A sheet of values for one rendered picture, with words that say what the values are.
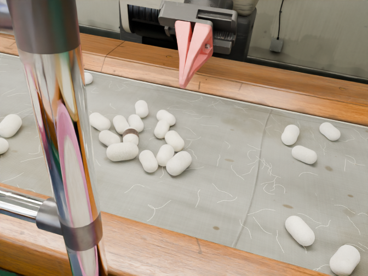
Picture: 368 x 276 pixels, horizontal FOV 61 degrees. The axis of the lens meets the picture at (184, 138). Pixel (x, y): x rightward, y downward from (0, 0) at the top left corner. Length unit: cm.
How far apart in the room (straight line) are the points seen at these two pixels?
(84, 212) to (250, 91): 41
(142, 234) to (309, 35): 226
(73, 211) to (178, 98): 37
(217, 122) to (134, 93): 15
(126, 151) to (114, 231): 12
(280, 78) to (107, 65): 31
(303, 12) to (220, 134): 201
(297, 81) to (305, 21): 184
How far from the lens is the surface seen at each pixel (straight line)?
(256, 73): 59
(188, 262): 27
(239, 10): 124
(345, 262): 32
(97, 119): 43
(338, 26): 245
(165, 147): 38
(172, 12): 43
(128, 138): 40
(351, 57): 253
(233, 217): 34
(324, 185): 42
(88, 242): 20
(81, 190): 17
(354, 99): 59
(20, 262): 33
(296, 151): 43
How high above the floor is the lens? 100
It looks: 36 degrees down
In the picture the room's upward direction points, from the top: 6 degrees clockwise
